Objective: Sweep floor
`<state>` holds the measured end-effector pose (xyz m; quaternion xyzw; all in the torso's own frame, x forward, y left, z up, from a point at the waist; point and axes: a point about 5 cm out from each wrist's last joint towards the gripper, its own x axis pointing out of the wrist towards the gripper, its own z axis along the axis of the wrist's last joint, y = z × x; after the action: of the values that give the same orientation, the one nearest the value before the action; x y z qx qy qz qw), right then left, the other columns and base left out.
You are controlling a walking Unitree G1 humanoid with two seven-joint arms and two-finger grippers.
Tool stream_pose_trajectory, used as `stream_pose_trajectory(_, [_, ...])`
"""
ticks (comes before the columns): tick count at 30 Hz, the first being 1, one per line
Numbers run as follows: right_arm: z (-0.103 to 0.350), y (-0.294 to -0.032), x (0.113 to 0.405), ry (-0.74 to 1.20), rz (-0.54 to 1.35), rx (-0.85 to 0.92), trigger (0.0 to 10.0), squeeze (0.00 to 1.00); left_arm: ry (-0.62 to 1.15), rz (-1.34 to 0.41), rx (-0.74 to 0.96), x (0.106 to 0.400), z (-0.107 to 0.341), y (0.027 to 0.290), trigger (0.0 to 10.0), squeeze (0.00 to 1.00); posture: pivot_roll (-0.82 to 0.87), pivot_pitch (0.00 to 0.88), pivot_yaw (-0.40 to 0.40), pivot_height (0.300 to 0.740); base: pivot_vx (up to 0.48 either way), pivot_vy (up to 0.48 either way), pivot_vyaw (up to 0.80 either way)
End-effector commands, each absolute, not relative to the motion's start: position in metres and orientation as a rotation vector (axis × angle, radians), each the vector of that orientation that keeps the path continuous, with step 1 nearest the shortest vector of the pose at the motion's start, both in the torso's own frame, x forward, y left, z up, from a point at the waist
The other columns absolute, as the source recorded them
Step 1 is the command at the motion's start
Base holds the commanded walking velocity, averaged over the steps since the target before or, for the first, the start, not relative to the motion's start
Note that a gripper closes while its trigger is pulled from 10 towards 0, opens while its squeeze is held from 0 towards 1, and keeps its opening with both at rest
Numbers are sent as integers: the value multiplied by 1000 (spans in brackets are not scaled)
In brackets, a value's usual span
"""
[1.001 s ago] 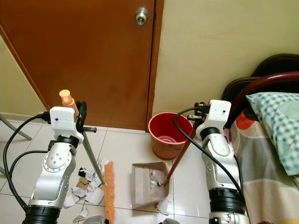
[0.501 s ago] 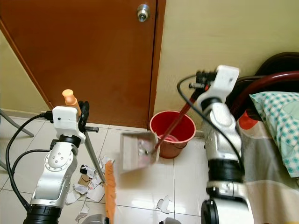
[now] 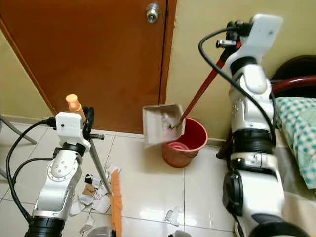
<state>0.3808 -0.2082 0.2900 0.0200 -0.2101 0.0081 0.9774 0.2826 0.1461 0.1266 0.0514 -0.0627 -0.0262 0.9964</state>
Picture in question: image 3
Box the dustpan with long red handle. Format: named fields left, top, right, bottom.
left=142, top=42, right=240, bottom=148

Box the orange broom with silver pole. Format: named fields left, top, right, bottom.
left=65, top=94, right=124, bottom=237

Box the brown wooden door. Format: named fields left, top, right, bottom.
left=0, top=0, right=178, bottom=130

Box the grey metal chair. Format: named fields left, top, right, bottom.
left=0, top=115, right=38, bottom=179

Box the white paper scraps pile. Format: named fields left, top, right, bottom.
left=68, top=164, right=120, bottom=234

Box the silver round door knob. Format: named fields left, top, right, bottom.
left=145, top=3, right=160, bottom=23

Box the red plastic bucket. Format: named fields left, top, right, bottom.
left=161, top=117, right=208, bottom=169

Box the grey left robot foot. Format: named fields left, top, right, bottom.
left=86, top=226, right=115, bottom=237

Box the grey robot foot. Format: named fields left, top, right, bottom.
left=86, top=226, right=115, bottom=237
left=170, top=230, right=194, bottom=237

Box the single white paper scrap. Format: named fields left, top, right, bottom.
left=165, top=207, right=184, bottom=227

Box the grey right robot foot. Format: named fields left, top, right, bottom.
left=170, top=230, right=194, bottom=237

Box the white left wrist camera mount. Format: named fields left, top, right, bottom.
left=54, top=112, right=84, bottom=144

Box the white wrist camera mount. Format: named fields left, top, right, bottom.
left=54, top=112, right=84, bottom=144
left=237, top=13, right=284, bottom=63

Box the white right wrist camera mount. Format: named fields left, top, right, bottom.
left=237, top=13, right=284, bottom=63

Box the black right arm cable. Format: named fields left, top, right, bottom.
left=198, top=26, right=278, bottom=145

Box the short black left arm cable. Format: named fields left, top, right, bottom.
left=13, top=158, right=53, bottom=187

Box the long black left arm cable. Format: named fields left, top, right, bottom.
left=5, top=118, right=56, bottom=224

